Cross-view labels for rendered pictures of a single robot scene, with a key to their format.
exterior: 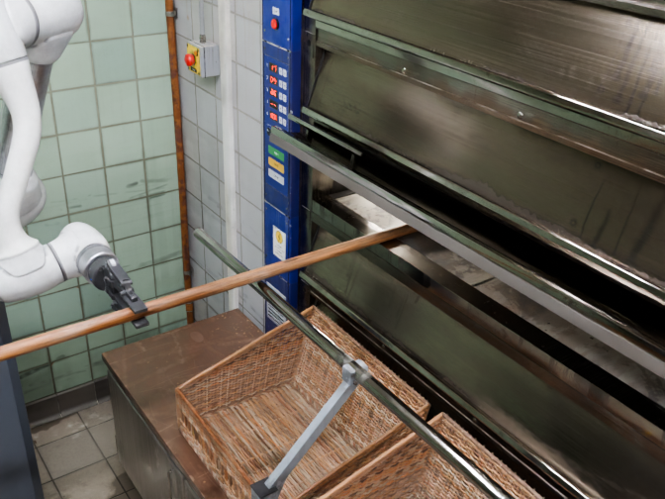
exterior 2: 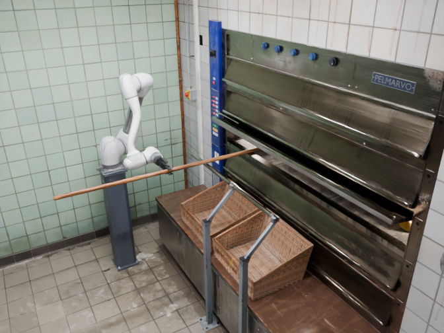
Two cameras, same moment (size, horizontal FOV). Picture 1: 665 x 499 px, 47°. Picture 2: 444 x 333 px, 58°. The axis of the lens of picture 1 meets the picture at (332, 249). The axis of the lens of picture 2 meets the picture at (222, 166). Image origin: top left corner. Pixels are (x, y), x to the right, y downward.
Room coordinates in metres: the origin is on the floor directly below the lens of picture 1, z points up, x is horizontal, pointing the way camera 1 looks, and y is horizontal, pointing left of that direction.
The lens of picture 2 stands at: (-1.18, -0.27, 2.48)
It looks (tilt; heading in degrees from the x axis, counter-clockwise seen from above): 25 degrees down; 7
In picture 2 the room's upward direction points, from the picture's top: 1 degrees counter-clockwise
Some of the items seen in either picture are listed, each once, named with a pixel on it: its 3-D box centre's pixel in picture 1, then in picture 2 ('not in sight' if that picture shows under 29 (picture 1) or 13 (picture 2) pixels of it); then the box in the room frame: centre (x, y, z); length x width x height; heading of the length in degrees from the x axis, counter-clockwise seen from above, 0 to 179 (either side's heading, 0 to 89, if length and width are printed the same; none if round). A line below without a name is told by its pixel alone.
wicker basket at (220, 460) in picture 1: (296, 416); (220, 212); (1.62, 0.08, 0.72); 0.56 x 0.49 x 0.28; 36
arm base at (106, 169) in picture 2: not in sight; (109, 165); (1.79, 1.04, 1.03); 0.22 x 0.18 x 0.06; 127
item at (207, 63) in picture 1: (203, 57); (191, 94); (2.51, 0.45, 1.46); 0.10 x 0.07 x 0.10; 36
